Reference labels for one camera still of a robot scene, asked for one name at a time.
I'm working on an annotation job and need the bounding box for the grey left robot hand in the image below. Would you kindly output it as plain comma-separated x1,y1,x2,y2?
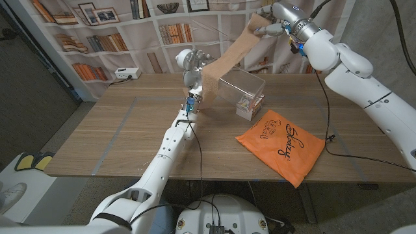
180,48,216,113

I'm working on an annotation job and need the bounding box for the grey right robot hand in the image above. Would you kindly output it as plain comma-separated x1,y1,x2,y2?
252,1,322,42

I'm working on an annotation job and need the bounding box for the tan adhesive wrap roll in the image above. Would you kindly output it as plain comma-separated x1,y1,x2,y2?
183,12,273,111

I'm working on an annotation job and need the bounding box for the clear plastic jar white lid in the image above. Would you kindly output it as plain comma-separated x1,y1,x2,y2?
175,48,267,109

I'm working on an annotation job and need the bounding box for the orange cloth with black print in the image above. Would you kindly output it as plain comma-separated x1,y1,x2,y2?
235,109,327,189

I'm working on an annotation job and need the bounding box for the white power strip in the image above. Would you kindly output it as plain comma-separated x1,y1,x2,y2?
114,67,142,80

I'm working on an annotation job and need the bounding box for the colourful printed cardboard box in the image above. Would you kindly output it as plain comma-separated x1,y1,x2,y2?
235,94,265,122

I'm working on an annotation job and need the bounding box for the printed bookshelf backdrop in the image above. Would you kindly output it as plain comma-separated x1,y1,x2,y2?
30,0,357,101

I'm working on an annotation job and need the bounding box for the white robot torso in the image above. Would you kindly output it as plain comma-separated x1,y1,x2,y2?
175,194,270,234

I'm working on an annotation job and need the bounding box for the dark metal table leg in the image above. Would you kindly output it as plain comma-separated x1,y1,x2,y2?
297,183,318,225

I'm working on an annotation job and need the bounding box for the yellow black foot pedal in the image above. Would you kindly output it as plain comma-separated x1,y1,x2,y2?
14,153,35,172
33,151,55,172

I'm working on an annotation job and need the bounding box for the white floor platform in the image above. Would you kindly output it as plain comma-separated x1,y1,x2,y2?
0,152,90,227

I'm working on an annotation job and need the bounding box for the white sneaker of person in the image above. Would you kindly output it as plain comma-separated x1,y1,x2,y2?
0,181,28,215

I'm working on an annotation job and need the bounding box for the black power strip cord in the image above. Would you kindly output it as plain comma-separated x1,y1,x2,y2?
109,75,133,86

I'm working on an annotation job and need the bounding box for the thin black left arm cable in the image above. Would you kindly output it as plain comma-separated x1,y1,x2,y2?
129,112,204,225

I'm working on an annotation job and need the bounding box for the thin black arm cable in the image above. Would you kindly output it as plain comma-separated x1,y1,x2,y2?
129,112,204,225
313,68,416,173

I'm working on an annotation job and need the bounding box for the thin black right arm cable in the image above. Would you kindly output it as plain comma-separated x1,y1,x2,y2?
313,68,416,173

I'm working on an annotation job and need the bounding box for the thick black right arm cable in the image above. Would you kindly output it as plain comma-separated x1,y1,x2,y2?
309,0,416,77

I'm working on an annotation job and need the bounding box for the thin black torso cable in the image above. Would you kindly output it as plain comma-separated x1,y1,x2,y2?
190,194,222,227

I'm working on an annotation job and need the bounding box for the black wall handle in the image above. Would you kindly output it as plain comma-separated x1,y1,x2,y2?
0,28,20,42

